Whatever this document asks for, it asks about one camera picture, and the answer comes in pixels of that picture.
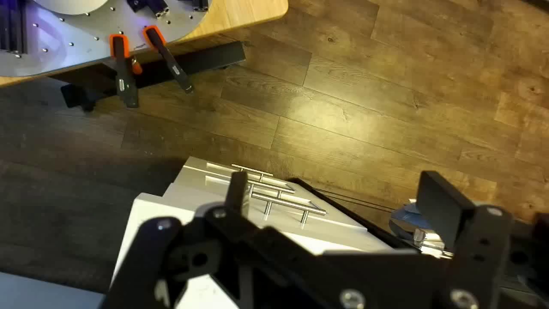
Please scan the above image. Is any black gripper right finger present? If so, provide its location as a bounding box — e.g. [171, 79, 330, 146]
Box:
[418, 170, 514, 309]

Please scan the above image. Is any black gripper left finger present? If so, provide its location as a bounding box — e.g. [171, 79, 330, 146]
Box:
[102, 170, 272, 309]

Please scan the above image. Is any white drawer cabinet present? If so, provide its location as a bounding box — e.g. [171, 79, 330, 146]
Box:
[109, 154, 423, 309]

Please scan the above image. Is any orange black bar clamp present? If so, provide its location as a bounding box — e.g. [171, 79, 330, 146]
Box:
[109, 32, 145, 110]
[143, 24, 196, 94]

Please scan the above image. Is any light wooden cart top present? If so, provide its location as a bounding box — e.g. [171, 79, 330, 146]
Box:
[0, 0, 291, 89]

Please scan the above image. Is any dark blue aluminium extrusion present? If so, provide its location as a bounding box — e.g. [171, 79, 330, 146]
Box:
[0, 0, 30, 56]

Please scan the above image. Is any silver bar drawer handle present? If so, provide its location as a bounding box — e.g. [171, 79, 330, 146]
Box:
[250, 189, 330, 226]
[231, 161, 277, 180]
[205, 173, 298, 197]

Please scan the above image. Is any black cart frame bar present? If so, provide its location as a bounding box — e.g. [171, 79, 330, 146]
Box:
[59, 39, 248, 113]

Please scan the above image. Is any grey metal base plate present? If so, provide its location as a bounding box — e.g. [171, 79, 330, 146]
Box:
[0, 0, 212, 79]

